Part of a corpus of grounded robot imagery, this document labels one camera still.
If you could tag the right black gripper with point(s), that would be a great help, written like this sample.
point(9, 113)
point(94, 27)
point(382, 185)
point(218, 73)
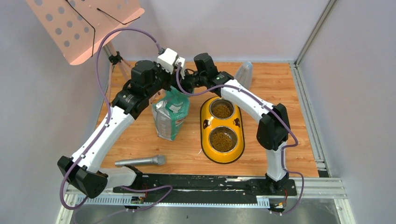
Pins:
point(183, 84)

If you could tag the pink music stand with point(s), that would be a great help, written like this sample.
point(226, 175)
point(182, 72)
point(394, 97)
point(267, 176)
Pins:
point(78, 26)

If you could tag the brown pet food kibble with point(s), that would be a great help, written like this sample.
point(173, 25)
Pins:
point(220, 141)

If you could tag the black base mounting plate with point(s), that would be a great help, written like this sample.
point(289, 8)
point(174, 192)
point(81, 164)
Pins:
point(257, 186)

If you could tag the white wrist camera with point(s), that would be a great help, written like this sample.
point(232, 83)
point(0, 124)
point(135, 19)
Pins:
point(182, 65)
point(167, 58)

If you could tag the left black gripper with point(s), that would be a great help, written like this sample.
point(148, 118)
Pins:
point(166, 81)

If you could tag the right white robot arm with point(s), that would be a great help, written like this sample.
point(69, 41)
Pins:
point(273, 123)

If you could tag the yellow double bowl feeder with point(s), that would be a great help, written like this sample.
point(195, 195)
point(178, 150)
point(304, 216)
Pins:
point(231, 126)

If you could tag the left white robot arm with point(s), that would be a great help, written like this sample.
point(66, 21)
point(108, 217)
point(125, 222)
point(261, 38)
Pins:
point(83, 169)

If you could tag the clear plastic container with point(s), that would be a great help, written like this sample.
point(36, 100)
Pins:
point(244, 75)

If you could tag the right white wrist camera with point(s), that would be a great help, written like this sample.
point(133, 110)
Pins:
point(182, 65)

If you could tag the grey microphone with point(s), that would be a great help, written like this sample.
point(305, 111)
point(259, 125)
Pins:
point(154, 160)

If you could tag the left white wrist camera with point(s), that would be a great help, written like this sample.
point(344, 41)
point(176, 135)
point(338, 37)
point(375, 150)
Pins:
point(167, 58)

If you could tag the green pet food bag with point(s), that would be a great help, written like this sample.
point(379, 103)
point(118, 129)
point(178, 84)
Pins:
point(170, 109)

